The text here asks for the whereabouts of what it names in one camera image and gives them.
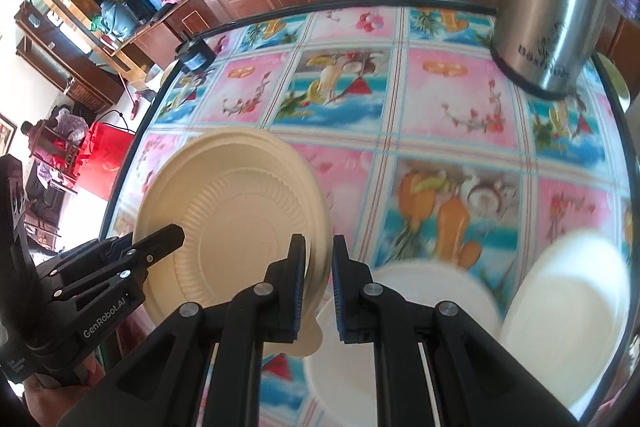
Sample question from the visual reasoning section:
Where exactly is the small black electric motor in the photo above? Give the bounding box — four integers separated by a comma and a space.
175, 39, 217, 76

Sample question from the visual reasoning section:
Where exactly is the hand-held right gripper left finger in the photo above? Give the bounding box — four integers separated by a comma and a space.
57, 233, 308, 427

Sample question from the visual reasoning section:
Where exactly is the person's left hand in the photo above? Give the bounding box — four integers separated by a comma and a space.
22, 349, 108, 427

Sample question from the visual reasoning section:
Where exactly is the red gift bag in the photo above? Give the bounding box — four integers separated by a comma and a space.
80, 122, 137, 204

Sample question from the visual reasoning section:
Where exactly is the stainless steel kettle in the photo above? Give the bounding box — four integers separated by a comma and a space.
489, 0, 622, 101

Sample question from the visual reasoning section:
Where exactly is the cream paper plate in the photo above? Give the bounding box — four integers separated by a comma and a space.
134, 128, 331, 358

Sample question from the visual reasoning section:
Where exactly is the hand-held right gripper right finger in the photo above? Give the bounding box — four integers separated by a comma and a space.
331, 234, 581, 427

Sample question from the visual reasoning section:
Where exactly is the printed fruit tablecloth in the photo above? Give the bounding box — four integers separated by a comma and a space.
107, 4, 637, 427

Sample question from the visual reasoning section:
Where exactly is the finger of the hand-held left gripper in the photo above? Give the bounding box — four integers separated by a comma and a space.
102, 223, 186, 280

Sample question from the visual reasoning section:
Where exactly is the wooden shelf unit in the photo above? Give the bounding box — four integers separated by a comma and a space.
15, 0, 201, 110

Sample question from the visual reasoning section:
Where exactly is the white paper plate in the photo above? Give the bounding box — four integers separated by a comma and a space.
302, 262, 502, 427

